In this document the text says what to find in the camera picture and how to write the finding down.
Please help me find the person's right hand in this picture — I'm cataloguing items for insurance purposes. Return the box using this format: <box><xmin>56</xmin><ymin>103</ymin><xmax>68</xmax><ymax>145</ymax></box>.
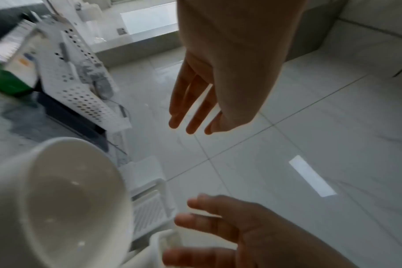
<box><xmin>163</xmin><ymin>193</ymin><xmax>357</xmax><ymax>268</ymax></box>

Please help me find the person's left hand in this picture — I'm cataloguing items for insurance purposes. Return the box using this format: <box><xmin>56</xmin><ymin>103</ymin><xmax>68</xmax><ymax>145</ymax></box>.
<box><xmin>168</xmin><ymin>0</ymin><xmax>308</xmax><ymax>136</ymax></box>

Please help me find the white plastic dish rack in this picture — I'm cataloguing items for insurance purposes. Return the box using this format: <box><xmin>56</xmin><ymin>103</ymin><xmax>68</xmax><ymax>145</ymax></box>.
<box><xmin>148</xmin><ymin>228</ymin><xmax>183</xmax><ymax>268</ymax></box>

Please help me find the white bowl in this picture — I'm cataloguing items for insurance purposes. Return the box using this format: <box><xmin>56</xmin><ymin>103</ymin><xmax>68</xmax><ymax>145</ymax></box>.
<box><xmin>0</xmin><ymin>136</ymin><xmax>136</xmax><ymax>268</ymax></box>

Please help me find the white perforated basket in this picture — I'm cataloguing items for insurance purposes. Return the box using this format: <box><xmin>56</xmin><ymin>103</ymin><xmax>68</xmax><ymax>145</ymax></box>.
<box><xmin>36</xmin><ymin>24</ymin><xmax>133</xmax><ymax>132</ymax></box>

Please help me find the white slatted rack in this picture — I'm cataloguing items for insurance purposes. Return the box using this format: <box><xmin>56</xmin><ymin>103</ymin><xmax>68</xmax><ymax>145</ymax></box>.
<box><xmin>119</xmin><ymin>155</ymin><xmax>178</xmax><ymax>243</ymax></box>

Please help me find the green and white carton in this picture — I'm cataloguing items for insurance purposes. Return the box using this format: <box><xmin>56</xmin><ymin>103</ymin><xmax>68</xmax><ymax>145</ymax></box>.
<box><xmin>0</xmin><ymin>19</ymin><xmax>43</xmax><ymax>98</ymax></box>

